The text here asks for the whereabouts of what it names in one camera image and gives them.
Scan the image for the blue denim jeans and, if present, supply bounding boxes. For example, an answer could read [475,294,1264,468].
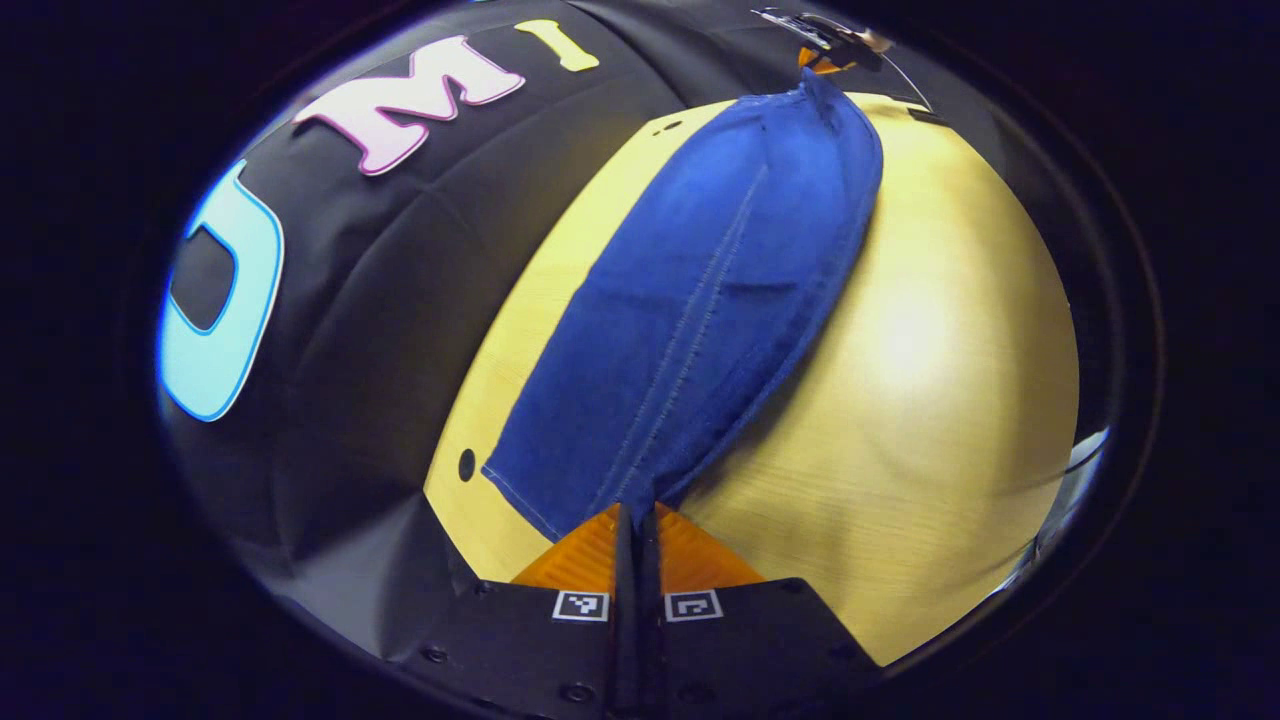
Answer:
[482,68,886,543]

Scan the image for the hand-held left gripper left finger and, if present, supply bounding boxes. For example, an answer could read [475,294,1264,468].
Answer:
[385,503,637,716]

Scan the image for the black backdrop cloth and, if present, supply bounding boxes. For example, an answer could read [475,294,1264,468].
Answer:
[155,0,961,656]

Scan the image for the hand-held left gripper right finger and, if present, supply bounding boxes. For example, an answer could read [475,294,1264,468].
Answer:
[640,503,887,716]

